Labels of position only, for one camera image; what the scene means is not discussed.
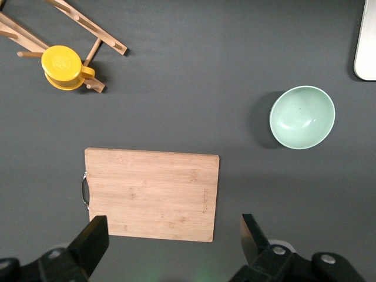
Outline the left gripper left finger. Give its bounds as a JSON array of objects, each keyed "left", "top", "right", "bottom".
[{"left": 0, "top": 215, "right": 110, "bottom": 282}]

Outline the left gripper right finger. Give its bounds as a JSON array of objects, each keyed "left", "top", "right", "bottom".
[{"left": 229, "top": 213, "right": 368, "bottom": 282}]

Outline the bamboo cutting board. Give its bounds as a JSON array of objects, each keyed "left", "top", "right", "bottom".
[{"left": 79, "top": 147, "right": 221, "bottom": 243}]

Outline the pale green bowl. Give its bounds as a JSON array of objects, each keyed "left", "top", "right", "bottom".
[{"left": 269, "top": 85, "right": 337, "bottom": 150}]

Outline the yellow cup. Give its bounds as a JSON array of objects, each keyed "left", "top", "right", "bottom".
[{"left": 40, "top": 44, "right": 96, "bottom": 92}]

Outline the wooden peg rack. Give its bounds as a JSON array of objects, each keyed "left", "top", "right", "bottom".
[{"left": 0, "top": 0, "right": 129, "bottom": 95}]

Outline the cream bear print tray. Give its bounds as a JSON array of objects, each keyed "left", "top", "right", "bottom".
[{"left": 352, "top": 0, "right": 376, "bottom": 81}]

